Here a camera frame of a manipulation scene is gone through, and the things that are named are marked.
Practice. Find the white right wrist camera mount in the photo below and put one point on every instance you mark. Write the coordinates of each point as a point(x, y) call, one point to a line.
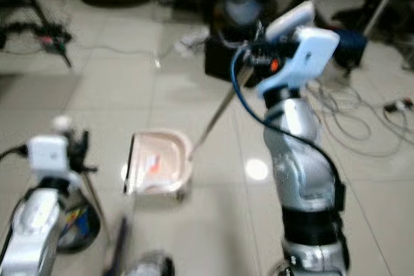
point(310, 53)

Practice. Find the round black trash bin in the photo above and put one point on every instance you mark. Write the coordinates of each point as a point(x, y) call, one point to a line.
point(77, 224)

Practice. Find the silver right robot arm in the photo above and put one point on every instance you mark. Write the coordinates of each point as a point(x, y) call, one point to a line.
point(297, 159)

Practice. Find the dark blue bag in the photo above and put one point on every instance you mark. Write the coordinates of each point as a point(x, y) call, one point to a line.
point(349, 46)

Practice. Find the black power strip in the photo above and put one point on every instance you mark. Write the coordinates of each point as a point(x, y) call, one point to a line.
point(398, 103)

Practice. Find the black box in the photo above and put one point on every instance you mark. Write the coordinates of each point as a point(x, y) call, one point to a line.
point(223, 63)

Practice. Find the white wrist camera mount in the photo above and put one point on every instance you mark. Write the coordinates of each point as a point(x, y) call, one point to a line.
point(48, 154)
point(310, 53)

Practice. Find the silver black robot leg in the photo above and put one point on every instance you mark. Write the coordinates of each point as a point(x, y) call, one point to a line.
point(149, 266)

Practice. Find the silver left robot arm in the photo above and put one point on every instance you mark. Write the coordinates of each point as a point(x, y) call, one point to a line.
point(32, 231)

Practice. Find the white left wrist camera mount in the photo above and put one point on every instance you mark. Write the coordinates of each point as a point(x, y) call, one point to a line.
point(48, 154)

